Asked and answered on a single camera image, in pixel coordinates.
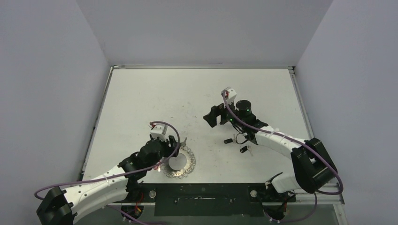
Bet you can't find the metal key organizer disc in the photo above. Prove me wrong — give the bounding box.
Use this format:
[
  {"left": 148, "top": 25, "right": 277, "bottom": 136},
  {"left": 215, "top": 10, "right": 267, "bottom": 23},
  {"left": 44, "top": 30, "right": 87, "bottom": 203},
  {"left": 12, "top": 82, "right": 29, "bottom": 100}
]
[{"left": 160, "top": 146, "right": 196, "bottom": 179}]

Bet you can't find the black tagged key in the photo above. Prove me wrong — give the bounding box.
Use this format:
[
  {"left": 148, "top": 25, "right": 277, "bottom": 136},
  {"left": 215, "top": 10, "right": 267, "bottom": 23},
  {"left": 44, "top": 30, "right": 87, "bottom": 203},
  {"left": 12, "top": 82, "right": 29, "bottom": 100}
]
[
  {"left": 223, "top": 134, "right": 238, "bottom": 144},
  {"left": 240, "top": 145, "right": 253, "bottom": 156}
]

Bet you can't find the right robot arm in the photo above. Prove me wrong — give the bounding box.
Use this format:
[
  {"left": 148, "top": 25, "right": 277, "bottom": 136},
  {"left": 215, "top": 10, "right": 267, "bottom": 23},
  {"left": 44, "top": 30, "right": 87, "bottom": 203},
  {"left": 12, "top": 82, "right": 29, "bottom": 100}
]
[{"left": 203, "top": 100, "right": 338, "bottom": 201}]

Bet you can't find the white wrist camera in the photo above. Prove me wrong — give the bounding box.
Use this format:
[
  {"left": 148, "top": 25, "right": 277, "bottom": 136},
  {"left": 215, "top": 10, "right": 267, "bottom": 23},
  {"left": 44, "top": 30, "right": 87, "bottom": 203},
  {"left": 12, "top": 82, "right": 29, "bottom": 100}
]
[
  {"left": 150, "top": 123, "right": 168, "bottom": 142},
  {"left": 221, "top": 87, "right": 237, "bottom": 105}
]

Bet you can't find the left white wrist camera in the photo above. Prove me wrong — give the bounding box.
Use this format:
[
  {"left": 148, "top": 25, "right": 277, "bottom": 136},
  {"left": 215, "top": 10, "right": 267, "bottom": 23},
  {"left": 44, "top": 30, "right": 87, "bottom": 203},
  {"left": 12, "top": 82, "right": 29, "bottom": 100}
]
[{"left": 150, "top": 123, "right": 168, "bottom": 142}]

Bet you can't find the aluminium frame rail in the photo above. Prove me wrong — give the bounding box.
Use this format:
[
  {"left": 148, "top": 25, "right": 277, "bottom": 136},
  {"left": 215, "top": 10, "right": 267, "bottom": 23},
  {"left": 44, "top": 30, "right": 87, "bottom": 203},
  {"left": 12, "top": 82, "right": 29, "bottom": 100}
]
[{"left": 116, "top": 183, "right": 339, "bottom": 206}]

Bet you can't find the purple cable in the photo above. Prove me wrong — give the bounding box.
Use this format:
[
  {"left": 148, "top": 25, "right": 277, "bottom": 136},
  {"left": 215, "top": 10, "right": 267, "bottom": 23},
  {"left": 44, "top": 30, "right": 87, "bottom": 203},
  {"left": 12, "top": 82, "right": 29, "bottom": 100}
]
[
  {"left": 221, "top": 90, "right": 344, "bottom": 224},
  {"left": 34, "top": 121, "right": 182, "bottom": 225}
]

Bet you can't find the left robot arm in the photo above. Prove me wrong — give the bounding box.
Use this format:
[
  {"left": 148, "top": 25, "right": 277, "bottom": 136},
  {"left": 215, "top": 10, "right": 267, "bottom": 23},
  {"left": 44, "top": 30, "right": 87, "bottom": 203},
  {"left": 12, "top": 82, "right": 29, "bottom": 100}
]
[{"left": 36, "top": 135, "right": 181, "bottom": 225}]

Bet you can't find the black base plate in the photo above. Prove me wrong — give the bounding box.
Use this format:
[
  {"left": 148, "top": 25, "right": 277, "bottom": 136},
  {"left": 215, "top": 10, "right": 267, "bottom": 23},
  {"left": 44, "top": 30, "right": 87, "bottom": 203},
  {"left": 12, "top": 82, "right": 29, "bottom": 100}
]
[{"left": 120, "top": 183, "right": 296, "bottom": 217}]

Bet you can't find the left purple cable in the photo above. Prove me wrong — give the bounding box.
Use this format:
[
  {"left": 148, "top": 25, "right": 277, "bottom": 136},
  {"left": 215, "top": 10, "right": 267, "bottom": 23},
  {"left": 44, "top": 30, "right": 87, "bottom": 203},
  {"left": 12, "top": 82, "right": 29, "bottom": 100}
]
[{"left": 34, "top": 121, "right": 182, "bottom": 225}]

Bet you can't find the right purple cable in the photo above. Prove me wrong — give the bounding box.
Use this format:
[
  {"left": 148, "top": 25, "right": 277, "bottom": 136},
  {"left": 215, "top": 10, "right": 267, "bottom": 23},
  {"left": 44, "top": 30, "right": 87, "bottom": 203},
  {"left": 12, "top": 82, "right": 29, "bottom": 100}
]
[{"left": 221, "top": 90, "right": 344, "bottom": 224}]

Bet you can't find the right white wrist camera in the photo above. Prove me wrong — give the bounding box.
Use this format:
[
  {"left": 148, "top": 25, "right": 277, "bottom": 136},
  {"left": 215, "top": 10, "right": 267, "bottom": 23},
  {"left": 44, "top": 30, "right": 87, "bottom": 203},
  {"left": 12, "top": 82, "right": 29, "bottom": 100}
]
[{"left": 221, "top": 87, "right": 237, "bottom": 105}]

